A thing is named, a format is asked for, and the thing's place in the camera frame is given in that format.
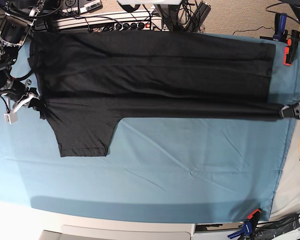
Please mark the blue table cloth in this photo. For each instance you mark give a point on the blue table cloth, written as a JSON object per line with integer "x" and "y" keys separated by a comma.
{"x": 157, "y": 169}

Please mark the black T-shirt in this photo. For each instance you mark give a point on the black T-shirt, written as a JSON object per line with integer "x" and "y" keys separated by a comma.
{"x": 91, "y": 81}

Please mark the orange black clamp top right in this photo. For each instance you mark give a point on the orange black clamp top right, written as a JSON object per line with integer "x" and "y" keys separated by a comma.
{"x": 291, "y": 48}

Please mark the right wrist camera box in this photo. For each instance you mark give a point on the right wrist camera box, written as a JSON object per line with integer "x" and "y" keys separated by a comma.
{"x": 10, "y": 118}

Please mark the orange blue clamp bottom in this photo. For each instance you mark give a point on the orange blue clamp bottom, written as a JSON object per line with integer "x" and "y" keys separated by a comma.
{"x": 248, "y": 228}

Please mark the blue black clamp top right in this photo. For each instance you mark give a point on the blue black clamp top right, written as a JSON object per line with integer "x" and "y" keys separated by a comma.
{"x": 280, "y": 32}

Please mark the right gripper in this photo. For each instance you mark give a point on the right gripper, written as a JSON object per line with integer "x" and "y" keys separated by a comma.
{"x": 19, "y": 95}

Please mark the white box bottom edge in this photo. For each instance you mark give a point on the white box bottom edge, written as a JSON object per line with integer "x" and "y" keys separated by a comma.
{"x": 69, "y": 232}

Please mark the white power strip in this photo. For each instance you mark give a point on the white power strip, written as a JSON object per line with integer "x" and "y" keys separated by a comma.
{"x": 147, "y": 25}

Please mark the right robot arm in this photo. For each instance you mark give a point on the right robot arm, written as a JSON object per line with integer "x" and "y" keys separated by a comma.
{"x": 16, "y": 26}

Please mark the black bag bottom right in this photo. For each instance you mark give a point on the black bag bottom right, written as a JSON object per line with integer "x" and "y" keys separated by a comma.
{"x": 278, "y": 228}

